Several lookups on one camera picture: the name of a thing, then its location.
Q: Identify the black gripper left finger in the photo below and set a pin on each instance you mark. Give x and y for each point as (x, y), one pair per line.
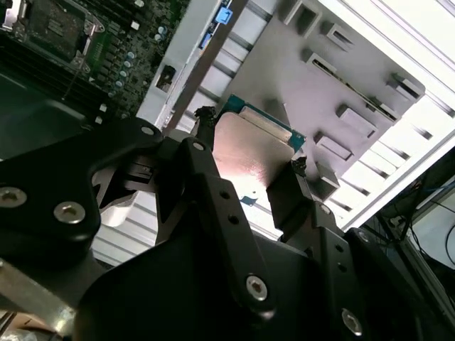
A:
(46, 199)

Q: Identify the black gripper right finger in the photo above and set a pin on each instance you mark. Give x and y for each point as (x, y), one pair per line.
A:
(295, 206)

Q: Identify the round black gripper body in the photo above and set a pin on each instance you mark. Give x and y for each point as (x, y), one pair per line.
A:
(160, 302)

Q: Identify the CPU with silver top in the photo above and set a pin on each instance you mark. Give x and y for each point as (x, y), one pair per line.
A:
(249, 152)

